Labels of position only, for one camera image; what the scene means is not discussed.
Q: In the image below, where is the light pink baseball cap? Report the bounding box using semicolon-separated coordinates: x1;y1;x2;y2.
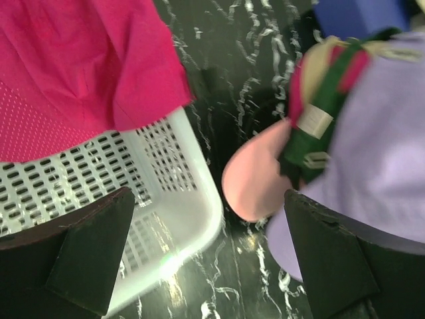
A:
222;118;293;222

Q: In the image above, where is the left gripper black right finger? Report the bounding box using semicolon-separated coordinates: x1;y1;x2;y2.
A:
284;191;424;318

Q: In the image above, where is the white plastic basket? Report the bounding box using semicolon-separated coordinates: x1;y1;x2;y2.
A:
1;109;223;315

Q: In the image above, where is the blue ring binder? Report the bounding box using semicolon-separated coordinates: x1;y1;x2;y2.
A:
313;0;410;39

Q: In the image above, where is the beige baseball cap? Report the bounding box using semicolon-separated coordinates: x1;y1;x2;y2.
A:
298;35;383;107

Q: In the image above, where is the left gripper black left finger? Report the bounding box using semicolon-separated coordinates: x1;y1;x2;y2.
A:
1;187;135;318

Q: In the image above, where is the lavender baseball cap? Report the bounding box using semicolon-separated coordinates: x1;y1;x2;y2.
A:
267;31;425;283

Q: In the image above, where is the dark green cap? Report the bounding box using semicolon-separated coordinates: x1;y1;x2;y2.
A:
279;27;401;189

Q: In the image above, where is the magenta baseball cap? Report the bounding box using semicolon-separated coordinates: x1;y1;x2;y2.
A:
288;43;370;128

